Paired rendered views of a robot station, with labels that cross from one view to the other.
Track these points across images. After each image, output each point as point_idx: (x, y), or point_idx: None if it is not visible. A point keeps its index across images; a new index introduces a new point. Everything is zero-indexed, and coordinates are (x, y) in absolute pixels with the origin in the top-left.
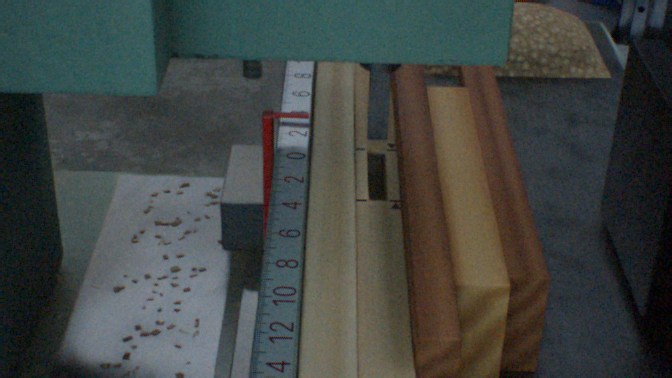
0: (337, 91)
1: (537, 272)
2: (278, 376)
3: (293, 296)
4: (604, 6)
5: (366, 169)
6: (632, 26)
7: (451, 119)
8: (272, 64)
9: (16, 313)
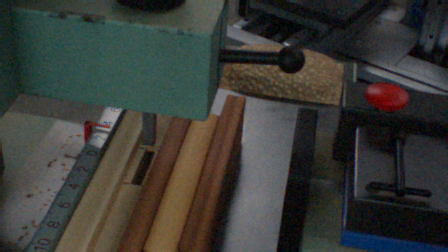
0: None
1: (197, 246)
2: None
3: (47, 245)
4: (415, 28)
5: (138, 162)
6: (425, 46)
7: (197, 137)
8: (240, 20)
9: None
